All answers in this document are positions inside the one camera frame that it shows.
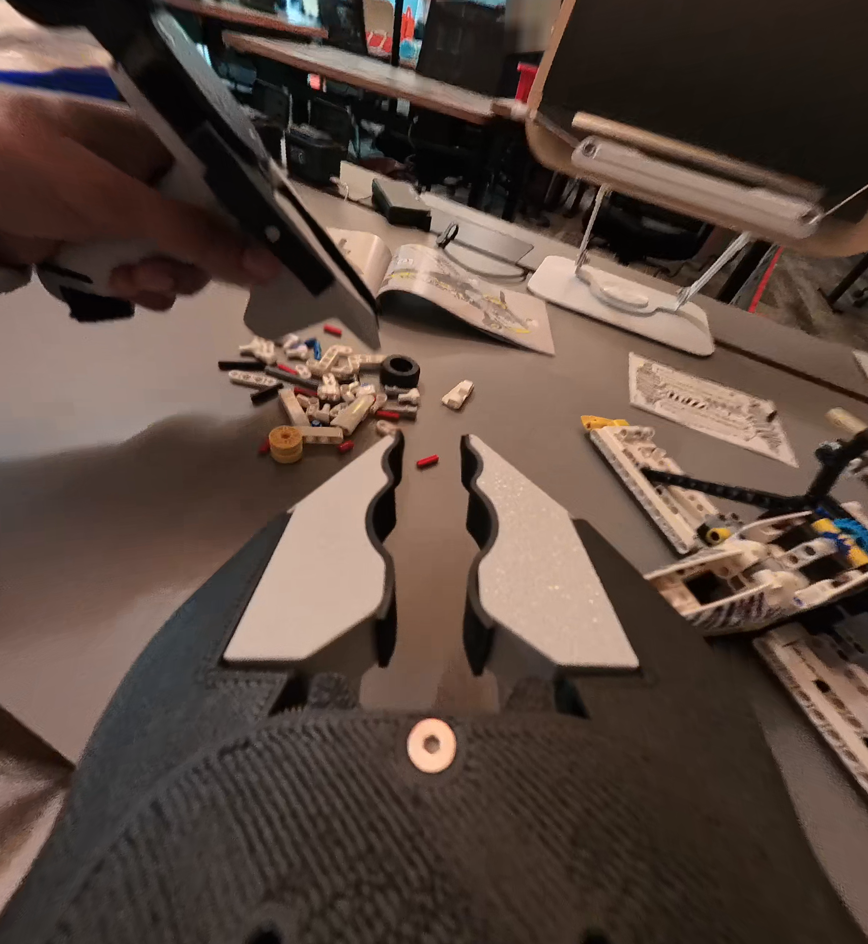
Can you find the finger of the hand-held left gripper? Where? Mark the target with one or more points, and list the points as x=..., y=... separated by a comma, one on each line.
x=345, y=306

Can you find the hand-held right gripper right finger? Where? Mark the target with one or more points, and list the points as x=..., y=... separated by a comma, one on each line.
x=552, y=590

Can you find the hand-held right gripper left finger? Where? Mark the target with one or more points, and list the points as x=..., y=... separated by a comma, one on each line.
x=309, y=582

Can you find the black lego tyre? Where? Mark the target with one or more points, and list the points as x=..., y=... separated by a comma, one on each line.
x=401, y=369

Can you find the white curved lego panel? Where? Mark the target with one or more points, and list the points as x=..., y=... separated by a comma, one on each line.
x=353, y=413

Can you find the yellow lego wheel hub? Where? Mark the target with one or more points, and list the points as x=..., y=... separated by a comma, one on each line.
x=286, y=445

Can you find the lego airplane model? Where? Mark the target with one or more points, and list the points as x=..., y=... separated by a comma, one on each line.
x=729, y=575

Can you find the lego instruction booklet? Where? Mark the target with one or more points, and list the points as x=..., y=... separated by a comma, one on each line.
x=471, y=295

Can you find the scattered small lego pieces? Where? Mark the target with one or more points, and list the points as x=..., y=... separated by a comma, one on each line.
x=323, y=435

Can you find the black battery charger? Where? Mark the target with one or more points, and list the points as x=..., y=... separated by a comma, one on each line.
x=314, y=155

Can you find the power adapter brick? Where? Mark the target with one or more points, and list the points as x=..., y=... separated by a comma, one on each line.
x=401, y=203

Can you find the wooden top desk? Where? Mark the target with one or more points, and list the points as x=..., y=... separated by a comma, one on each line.
x=257, y=18
x=375, y=77

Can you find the zebra striped sticker sheet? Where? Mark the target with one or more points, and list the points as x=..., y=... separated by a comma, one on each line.
x=707, y=409

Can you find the orange traffic cone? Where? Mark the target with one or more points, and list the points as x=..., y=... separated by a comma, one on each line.
x=766, y=280

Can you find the tan framed display screen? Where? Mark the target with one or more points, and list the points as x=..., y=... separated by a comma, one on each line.
x=699, y=66

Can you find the white lego bracket piece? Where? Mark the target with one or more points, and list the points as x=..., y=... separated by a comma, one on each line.
x=457, y=394

